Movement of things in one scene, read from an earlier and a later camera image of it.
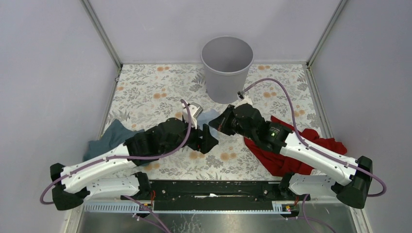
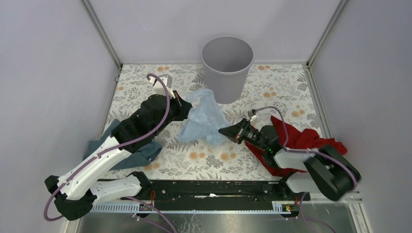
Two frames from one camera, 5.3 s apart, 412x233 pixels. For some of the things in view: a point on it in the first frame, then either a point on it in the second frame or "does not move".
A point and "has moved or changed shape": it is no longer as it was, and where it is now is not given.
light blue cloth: (204, 118) has moved or changed shape
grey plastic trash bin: (228, 60) does not move
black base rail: (214, 195) does not move
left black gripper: (205, 145) → (183, 107)
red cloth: (282, 164) does not move
